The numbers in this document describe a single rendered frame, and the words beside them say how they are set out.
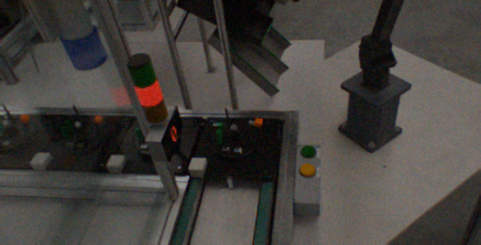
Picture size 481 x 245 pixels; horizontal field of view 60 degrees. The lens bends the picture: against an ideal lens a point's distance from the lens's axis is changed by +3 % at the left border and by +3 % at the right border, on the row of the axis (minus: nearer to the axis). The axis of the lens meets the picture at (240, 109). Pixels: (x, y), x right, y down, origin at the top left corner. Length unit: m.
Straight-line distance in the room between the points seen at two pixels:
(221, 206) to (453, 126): 0.80
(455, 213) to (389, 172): 1.08
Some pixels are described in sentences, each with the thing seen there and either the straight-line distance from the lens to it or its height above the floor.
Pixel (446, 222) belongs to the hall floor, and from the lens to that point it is 2.34.
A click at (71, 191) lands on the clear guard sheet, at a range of 0.74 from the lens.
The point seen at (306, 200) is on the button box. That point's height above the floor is 0.96.
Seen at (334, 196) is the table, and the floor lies 0.86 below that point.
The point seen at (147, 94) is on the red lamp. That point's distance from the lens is 0.88.
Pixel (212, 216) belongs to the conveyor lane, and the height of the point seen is 0.92.
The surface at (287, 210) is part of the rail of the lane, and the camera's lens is 1.10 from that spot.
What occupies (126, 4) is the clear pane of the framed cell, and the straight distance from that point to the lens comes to 2.12.
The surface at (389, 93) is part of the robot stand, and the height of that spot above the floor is 1.06.
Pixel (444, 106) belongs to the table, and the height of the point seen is 0.86.
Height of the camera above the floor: 1.86
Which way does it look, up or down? 41 degrees down
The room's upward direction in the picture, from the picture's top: 9 degrees counter-clockwise
